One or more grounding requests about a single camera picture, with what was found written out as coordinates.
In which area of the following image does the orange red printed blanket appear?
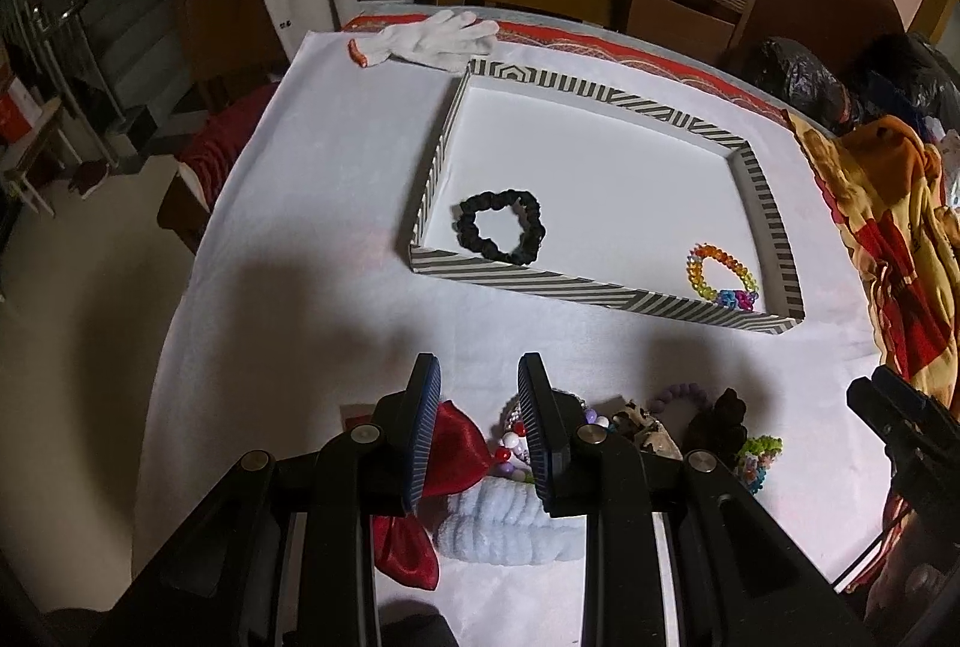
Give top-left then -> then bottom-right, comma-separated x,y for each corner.
784,114 -> 960,543

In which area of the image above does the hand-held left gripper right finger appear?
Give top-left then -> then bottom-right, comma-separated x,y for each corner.
517,353 -> 878,647

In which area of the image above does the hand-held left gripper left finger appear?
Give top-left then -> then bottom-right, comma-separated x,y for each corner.
90,353 -> 443,647

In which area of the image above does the striped cardboard tray box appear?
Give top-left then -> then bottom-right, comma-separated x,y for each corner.
409,58 -> 806,334

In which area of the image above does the white fluffy headband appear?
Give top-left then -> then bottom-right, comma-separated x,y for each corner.
435,474 -> 586,562

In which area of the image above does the leopard print bow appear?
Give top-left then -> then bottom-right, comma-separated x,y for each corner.
607,399 -> 683,460

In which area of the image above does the person's right hand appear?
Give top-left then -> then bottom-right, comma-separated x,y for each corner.
862,519 -> 955,627

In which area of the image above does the chair with red cushion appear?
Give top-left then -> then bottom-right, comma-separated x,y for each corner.
157,83 -> 280,254

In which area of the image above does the white tablecloth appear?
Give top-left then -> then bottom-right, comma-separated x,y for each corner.
131,28 -> 901,647

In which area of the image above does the rainbow bead bracelet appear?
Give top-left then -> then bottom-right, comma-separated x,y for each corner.
686,243 -> 760,312

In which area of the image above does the red satin bow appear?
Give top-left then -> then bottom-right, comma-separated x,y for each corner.
371,399 -> 492,592

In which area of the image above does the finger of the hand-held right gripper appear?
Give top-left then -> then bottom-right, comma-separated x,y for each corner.
846,364 -> 946,445

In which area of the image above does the brown scrunchie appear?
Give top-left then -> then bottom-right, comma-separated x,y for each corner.
686,388 -> 751,453

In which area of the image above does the multicolour round bead bracelet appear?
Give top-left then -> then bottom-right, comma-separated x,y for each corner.
487,392 -> 608,487

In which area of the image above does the red patterned tablecloth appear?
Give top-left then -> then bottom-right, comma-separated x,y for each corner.
341,13 -> 796,119

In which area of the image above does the black plastic bag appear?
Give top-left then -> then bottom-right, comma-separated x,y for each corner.
739,38 -> 863,130
855,32 -> 960,130

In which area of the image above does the black scrunchie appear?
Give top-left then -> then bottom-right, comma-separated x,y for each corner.
452,191 -> 547,265

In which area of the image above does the wooden chair with coat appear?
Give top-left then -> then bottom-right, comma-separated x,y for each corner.
169,0 -> 301,115

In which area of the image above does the purple bead bracelet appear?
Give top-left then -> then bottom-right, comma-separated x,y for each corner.
649,383 -> 713,415

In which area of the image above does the green bead bracelet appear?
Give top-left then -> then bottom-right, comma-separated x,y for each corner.
735,435 -> 785,494

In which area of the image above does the white work glove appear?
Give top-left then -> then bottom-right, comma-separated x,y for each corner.
349,9 -> 500,72

